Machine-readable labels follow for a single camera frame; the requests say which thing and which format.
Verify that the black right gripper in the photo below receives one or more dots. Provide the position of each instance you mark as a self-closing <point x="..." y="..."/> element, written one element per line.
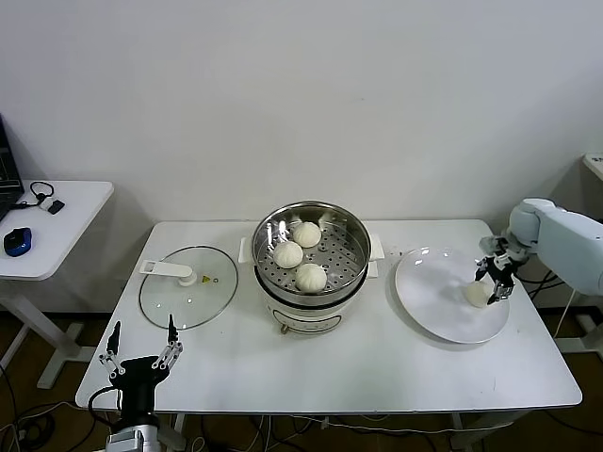
<point x="501" y="268"/>

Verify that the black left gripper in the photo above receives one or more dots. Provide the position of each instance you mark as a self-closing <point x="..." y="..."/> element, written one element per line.
<point x="137" y="383"/>

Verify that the white steamed baozi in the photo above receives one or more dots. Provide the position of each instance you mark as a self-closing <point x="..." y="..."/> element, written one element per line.
<point x="476" y="295"/>
<point x="307" y="234"/>
<point x="311" y="278"/>
<point x="288" y="254"/>

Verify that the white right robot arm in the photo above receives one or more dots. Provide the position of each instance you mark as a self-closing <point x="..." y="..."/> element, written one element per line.
<point x="560" y="240"/>

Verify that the perforated steel steamer basket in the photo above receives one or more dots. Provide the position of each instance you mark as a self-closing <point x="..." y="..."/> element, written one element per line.
<point x="339" y="254"/>

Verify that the stainless steel steamer pot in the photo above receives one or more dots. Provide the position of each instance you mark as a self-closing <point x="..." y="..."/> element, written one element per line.
<point x="301" y="320"/>

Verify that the white round plate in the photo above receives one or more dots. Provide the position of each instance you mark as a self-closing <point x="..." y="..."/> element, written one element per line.
<point x="433" y="301"/>

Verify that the white table leg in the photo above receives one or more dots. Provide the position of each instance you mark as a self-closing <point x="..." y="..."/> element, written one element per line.
<point x="180" y="421"/>
<point x="464" y="440"/>

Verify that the glass pot lid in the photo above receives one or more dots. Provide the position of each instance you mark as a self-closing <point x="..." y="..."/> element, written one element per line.
<point x="212" y="301"/>

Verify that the white side table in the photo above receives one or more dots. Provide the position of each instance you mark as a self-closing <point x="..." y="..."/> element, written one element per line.
<point x="70" y="226"/>

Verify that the blue computer mouse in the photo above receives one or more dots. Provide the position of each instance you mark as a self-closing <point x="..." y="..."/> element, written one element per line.
<point x="18" y="241"/>

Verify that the small black device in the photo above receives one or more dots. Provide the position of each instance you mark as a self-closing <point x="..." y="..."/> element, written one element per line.
<point x="58" y="207"/>

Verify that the small white adapter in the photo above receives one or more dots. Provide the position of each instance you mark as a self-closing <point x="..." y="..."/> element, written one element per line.
<point x="46" y="204"/>

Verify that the black laptop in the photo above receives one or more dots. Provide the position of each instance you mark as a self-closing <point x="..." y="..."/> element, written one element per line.
<point x="7" y="165"/>

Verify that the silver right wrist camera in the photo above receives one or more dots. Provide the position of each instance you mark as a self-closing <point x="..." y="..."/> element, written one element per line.
<point x="493" y="246"/>

